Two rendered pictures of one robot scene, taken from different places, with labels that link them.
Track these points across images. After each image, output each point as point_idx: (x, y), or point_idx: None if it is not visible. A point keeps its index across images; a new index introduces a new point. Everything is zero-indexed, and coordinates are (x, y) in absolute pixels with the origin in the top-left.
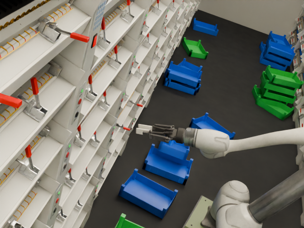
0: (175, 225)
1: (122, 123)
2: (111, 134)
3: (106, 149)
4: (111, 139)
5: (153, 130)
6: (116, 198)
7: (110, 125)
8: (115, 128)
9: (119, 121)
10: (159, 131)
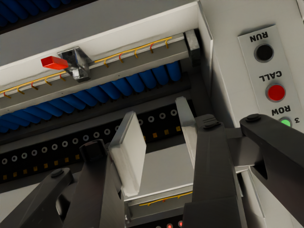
0: None
1: (7, 64)
2: (283, 90)
3: (249, 1)
4: (212, 44)
5: (109, 160)
6: None
7: None
8: (80, 54)
9: (20, 73)
10: (109, 198)
